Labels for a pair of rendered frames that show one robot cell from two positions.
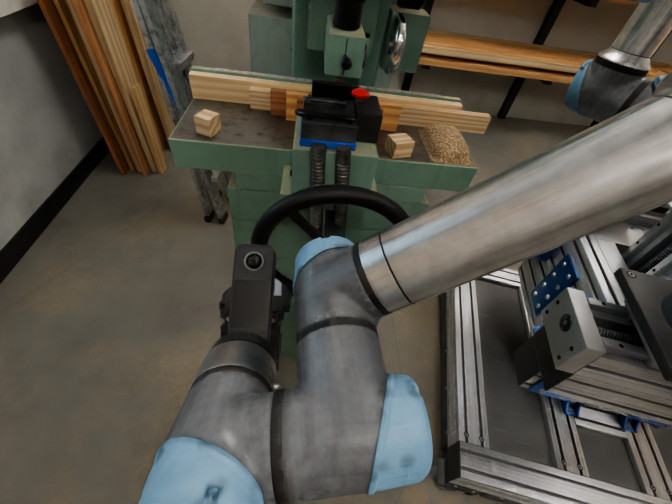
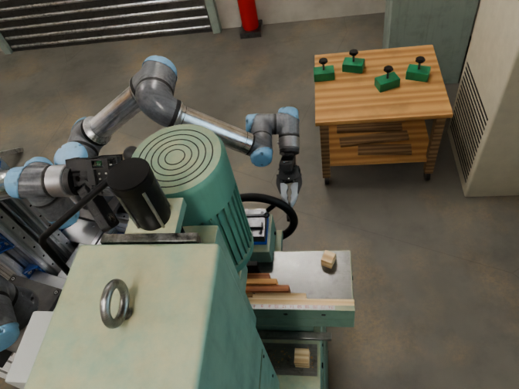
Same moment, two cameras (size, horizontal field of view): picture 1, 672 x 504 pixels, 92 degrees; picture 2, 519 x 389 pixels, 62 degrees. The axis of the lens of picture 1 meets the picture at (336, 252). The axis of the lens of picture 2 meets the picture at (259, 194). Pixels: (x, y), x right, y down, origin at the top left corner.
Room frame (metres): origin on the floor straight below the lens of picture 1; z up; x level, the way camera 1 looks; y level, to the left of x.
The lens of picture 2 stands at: (1.16, 0.40, 2.02)
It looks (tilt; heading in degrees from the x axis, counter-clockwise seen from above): 51 degrees down; 205
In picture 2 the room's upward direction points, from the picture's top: 14 degrees counter-clockwise
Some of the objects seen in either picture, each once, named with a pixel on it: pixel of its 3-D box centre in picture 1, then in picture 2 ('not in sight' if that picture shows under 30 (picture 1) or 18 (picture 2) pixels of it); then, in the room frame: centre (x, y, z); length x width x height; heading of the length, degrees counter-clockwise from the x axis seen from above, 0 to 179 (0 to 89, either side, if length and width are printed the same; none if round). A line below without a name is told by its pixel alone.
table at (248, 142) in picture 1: (329, 152); (250, 272); (0.62, 0.05, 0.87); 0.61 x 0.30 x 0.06; 100
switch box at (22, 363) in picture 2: not in sight; (66, 362); (1.06, -0.03, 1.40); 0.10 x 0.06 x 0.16; 10
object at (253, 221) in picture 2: (340, 117); (244, 226); (0.53, 0.03, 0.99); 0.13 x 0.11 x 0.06; 100
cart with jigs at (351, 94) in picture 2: not in sight; (374, 111); (-0.74, 0.33, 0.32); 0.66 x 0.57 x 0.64; 100
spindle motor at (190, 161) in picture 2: not in sight; (198, 208); (0.73, 0.06, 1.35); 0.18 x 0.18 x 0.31
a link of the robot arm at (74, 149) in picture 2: not in sight; (76, 164); (0.36, -0.65, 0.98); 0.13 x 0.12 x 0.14; 14
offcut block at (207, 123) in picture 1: (207, 123); (328, 259); (0.56, 0.28, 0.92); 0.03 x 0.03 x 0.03; 77
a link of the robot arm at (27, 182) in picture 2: not in sight; (34, 182); (0.70, -0.37, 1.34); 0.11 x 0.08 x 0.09; 100
